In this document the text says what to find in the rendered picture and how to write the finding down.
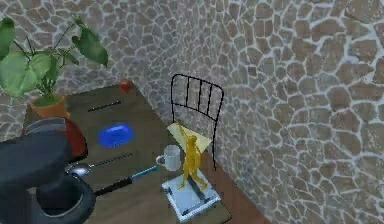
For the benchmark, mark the brown wooden table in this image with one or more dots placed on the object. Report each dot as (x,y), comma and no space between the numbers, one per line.
(140,133)

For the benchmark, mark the black pencil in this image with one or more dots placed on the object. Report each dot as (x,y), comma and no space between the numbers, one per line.
(104,106)

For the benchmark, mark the silver spoon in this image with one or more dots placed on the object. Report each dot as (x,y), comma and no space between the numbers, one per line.
(80,169)

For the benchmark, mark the blue plate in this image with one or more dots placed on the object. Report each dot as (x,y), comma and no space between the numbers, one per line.
(115,134)

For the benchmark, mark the white mug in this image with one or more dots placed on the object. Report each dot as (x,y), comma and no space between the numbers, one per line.
(172,158)

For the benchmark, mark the yellow human statue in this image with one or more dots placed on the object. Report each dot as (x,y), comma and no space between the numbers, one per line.
(191,156)

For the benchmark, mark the red apple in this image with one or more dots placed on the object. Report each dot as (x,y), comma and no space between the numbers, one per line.
(125,85)

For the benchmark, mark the black coffee machine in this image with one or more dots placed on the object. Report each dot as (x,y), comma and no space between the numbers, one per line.
(33,156)

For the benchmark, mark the green houseplant in orange pot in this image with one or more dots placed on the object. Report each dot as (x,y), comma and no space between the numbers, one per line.
(23,71)

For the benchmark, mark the black pan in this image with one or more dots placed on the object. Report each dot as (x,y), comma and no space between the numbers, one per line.
(63,200)

